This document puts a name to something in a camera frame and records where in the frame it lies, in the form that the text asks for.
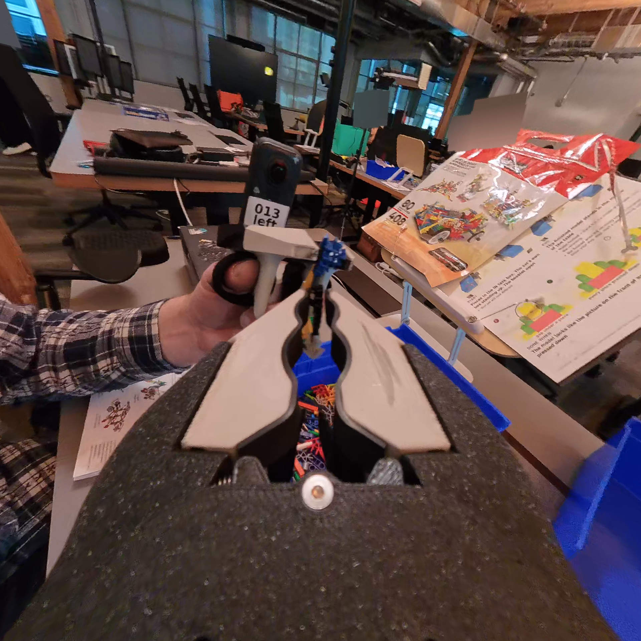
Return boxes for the beige chair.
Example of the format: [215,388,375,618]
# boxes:
[395,135,427,180]

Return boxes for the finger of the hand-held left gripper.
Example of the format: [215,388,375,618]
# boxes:
[244,227,330,261]

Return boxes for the printed toy model leaflet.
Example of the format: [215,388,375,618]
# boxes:
[72,369,193,482]

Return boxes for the black cardboard box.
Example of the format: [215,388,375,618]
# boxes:
[179,225,253,293]

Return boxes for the person's left hand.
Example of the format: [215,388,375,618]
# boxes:
[158,256,307,367]

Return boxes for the black computer monitor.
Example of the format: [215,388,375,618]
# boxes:
[208,34,280,107]

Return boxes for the blue plastic bin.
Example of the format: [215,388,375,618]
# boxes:
[553,415,641,641]
[291,321,512,483]

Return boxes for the toy set packaging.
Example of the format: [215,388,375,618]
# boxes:
[362,130,641,292]

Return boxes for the black office chair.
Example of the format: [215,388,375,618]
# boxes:
[0,44,172,313]

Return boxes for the black metal pole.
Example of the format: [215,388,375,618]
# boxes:
[315,0,358,183]

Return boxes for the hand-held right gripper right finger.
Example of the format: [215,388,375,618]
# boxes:
[329,291,453,471]

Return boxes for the small blue tray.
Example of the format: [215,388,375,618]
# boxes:
[365,160,402,184]

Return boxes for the building instruction sheet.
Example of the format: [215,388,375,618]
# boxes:
[429,175,641,387]

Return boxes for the pile of colourful toy pieces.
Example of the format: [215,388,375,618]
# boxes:
[294,386,337,481]

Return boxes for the person's left forearm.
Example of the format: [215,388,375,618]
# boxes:
[0,296,183,408]

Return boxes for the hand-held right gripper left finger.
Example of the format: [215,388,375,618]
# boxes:
[181,291,307,467]

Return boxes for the blue connector orange rod piece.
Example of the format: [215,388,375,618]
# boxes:
[304,238,352,357]

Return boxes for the black flat pad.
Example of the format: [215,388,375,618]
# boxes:
[336,261,403,323]

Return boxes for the long wooden desk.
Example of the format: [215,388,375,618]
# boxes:
[48,97,333,227]

